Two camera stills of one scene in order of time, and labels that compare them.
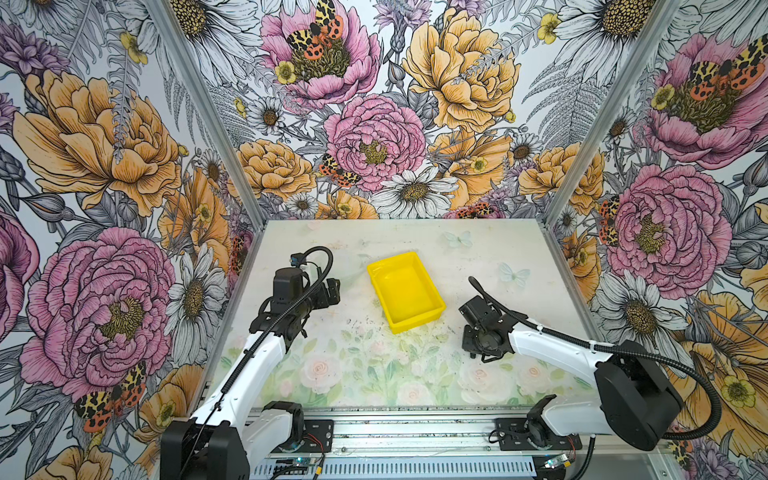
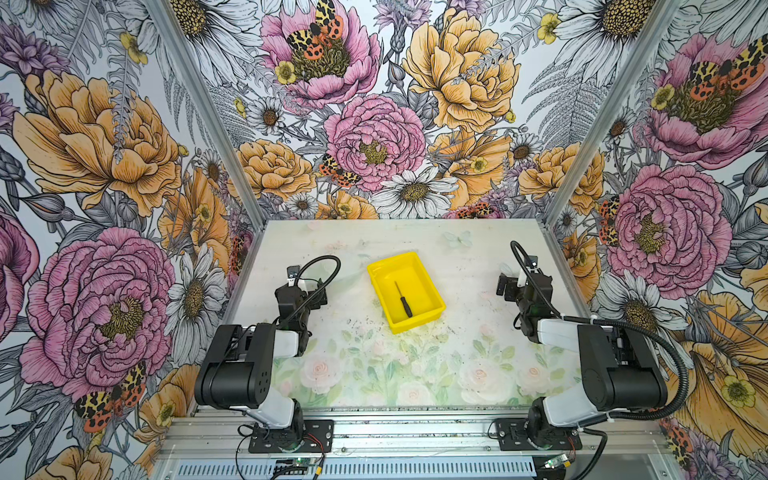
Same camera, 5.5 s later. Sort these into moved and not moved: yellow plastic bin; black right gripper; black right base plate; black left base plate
Moved: black right gripper
Not moved: yellow plastic bin; black left base plate; black right base plate
